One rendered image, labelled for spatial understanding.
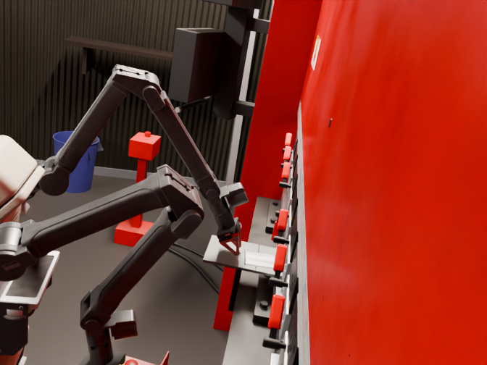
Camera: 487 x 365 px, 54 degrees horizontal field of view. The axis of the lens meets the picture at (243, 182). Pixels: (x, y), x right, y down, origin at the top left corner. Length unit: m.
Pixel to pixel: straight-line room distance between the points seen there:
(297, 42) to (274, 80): 0.20
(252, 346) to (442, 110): 1.22
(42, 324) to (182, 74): 1.53
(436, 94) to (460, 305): 0.16
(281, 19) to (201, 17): 2.17
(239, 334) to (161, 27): 3.32
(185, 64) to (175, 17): 1.89
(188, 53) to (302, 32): 0.60
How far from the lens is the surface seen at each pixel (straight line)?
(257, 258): 1.65
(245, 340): 1.50
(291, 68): 2.32
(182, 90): 2.56
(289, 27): 2.30
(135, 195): 1.00
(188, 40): 2.52
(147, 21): 4.42
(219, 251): 1.65
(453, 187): 0.29
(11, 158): 1.27
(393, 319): 0.35
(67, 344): 2.77
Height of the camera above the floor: 1.81
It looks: 21 degrees down
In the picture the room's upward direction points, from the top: 11 degrees clockwise
